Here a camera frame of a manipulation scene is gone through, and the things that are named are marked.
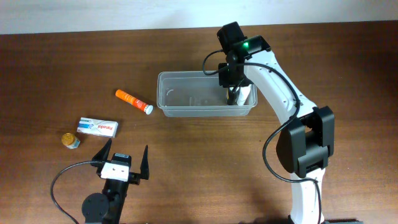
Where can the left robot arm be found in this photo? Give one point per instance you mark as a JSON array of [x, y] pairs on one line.
[[107, 206]]

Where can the orange tablet tube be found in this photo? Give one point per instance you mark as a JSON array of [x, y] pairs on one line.
[[122, 95]]

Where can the clear plastic container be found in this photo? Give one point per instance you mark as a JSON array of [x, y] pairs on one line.
[[193, 94]]

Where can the small gold-lid jar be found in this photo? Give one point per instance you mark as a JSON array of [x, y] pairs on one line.
[[70, 141]]

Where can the black bottle white cap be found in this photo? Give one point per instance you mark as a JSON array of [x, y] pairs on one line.
[[232, 95]]

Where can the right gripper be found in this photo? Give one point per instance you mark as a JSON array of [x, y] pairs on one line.
[[225, 81]]

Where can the white spray bottle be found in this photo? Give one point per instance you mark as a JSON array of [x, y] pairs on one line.
[[243, 94]]

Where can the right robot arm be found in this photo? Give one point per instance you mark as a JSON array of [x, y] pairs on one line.
[[306, 133]]

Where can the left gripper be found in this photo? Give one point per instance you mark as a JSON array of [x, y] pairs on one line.
[[134, 177]]

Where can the white Panadol box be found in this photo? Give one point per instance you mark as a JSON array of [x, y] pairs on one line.
[[97, 127]]

